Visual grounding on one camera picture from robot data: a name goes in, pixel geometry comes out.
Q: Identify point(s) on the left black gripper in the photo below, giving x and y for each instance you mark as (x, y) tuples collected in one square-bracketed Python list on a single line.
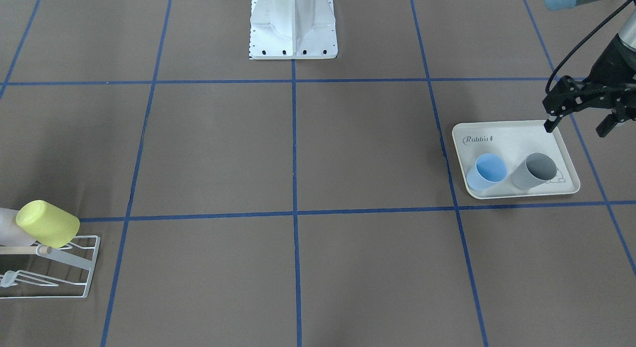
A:
[(609, 67)]

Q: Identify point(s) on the grey plastic cup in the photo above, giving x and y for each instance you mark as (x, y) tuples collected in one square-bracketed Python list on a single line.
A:
[(534, 170)]

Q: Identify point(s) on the yellow plastic cup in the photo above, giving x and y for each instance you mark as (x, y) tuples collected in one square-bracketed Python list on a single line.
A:
[(48, 224)]

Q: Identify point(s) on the pink plastic cup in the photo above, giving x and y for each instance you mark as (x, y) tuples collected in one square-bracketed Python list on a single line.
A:
[(12, 235)]

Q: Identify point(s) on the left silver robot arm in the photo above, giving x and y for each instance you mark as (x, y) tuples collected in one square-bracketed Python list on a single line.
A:
[(626, 35)]

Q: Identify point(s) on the blue plastic cup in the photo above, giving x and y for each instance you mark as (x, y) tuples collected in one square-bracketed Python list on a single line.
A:
[(487, 171)]

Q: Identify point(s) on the cream plastic tray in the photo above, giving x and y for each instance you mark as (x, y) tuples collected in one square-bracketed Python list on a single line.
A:
[(513, 141)]

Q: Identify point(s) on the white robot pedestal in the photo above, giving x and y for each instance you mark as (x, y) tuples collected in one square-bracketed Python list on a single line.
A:
[(292, 30)]

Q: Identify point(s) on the white wire cup rack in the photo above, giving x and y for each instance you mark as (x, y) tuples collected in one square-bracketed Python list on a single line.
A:
[(43, 272)]

